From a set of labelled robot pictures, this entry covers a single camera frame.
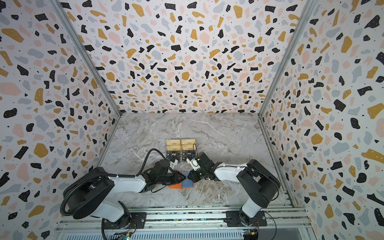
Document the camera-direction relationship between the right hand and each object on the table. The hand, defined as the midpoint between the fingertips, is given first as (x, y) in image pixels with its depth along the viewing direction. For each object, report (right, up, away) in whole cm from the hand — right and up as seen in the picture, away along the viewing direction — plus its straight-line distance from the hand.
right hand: (188, 174), depth 87 cm
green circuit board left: (-27, -24, -16) cm, 40 cm away
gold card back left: (-10, +18, +6) cm, 21 cm away
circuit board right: (+31, -24, -15) cm, 42 cm away
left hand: (0, 0, -3) cm, 3 cm away
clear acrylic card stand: (-5, +7, +7) cm, 11 cm away
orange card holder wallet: (-1, -5, -1) cm, 5 cm away
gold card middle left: (-10, +15, +6) cm, 18 cm away
